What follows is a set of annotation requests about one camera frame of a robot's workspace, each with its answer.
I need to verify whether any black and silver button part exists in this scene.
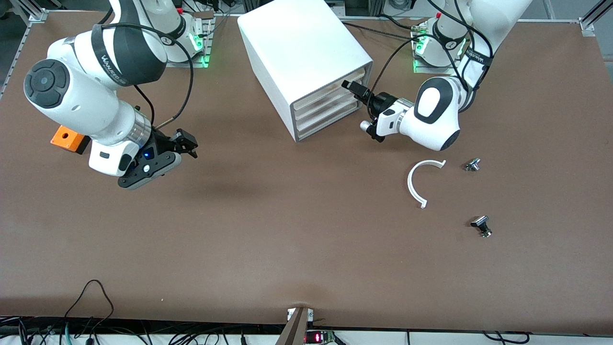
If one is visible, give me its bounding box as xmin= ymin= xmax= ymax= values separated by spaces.
xmin=470 ymin=215 xmax=493 ymax=238

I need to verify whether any white curved plastic arc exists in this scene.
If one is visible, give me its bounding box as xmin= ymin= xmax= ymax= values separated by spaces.
xmin=407 ymin=159 xmax=447 ymax=209

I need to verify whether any orange box with black base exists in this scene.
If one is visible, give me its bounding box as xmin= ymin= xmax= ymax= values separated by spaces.
xmin=50 ymin=125 xmax=91 ymax=155

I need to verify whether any small device with red display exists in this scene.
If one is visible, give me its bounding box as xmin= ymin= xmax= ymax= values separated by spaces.
xmin=306 ymin=330 xmax=337 ymax=345

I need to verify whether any black base supply cable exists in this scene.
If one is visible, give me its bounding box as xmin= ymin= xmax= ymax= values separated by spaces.
xmin=342 ymin=13 xmax=423 ymax=45

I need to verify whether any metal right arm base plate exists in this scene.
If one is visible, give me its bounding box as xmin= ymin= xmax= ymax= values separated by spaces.
xmin=165 ymin=18 xmax=212 ymax=69

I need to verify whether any thin black looped cable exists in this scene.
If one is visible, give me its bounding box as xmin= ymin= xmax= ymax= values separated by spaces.
xmin=62 ymin=279 xmax=115 ymax=331

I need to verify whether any aluminium frame profile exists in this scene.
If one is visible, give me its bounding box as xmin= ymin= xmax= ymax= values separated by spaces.
xmin=579 ymin=0 xmax=613 ymax=37
xmin=9 ymin=0 xmax=49 ymax=23

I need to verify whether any grey camera mount beam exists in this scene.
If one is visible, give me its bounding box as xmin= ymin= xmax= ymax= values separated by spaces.
xmin=275 ymin=307 xmax=315 ymax=345

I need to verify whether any black cable under table edge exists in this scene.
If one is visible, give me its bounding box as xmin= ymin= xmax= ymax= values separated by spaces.
xmin=481 ymin=331 xmax=530 ymax=345

